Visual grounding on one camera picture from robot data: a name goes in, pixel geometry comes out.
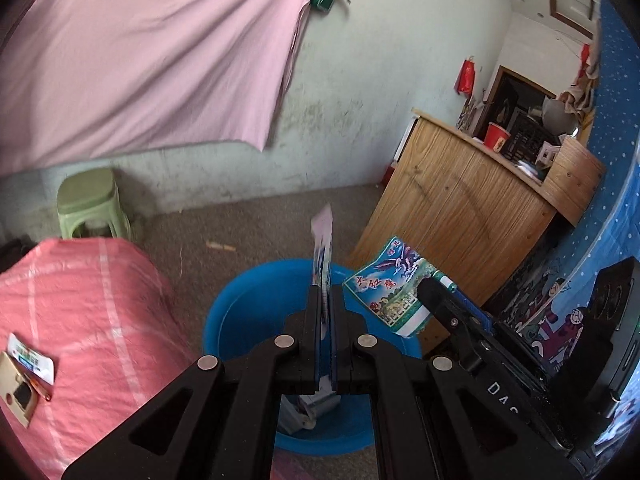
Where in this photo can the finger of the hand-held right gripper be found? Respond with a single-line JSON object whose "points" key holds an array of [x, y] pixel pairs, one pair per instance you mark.
{"points": [[445, 310], [472, 310]]}

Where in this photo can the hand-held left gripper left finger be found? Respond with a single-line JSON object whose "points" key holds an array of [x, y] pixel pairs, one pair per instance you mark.
{"points": [[312, 340]]}

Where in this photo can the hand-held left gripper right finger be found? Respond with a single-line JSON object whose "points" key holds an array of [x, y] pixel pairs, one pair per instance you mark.
{"points": [[340, 340]]}

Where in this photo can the colourful printed packet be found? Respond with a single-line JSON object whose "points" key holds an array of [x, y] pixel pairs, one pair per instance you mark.
{"points": [[390, 285]]}

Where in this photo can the blue plastic basin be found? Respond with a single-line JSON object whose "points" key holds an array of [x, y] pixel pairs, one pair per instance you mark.
{"points": [[250, 310]]}

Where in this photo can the blue white packet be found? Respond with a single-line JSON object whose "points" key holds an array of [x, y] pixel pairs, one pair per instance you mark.
{"points": [[322, 260]]}

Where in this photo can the grey crumpled packaging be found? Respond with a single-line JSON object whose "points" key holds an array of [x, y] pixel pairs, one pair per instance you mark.
{"points": [[307, 407]]}

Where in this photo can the wooden cabinet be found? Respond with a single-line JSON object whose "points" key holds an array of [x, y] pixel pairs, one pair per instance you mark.
{"points": [[450, 200]]}

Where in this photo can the wooden stick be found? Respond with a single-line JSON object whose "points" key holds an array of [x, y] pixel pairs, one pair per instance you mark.
{"points": [[221, 246]]}

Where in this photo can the red box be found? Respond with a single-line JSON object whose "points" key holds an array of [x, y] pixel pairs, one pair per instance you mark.
{"points": [[389, 172]]}

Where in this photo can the red paper cup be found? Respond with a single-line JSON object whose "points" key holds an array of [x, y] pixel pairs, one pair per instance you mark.
{"points": [[496, 136]]}

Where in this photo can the blue printed blanket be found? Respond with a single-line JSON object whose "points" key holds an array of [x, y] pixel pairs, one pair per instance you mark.
{"points": [[617, 160]]}

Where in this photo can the black plastic crate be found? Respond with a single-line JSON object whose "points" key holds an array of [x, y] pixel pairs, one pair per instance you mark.
{"points": [[525, 137]]}

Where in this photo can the pink checked tablecloth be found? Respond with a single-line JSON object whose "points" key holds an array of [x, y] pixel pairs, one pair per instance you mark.
{"points": [[90, 300]]}

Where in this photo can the red hanging ornament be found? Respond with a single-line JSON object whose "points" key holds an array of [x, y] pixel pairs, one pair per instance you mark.
{"points": [[465, 76]]}

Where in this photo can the green plastic stool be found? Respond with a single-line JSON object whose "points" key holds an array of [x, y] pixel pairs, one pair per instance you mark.
{"points": [[90, 195]]}

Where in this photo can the orange pen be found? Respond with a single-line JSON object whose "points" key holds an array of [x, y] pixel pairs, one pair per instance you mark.
{"points": [[41, 390]]}

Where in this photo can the small white green packet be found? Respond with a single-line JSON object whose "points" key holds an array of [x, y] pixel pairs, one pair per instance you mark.
{"points": [[31, 357]]}

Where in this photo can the pink hanging sheet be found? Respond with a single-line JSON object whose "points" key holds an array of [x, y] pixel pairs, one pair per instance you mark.
{"points": [[150, 60]]}

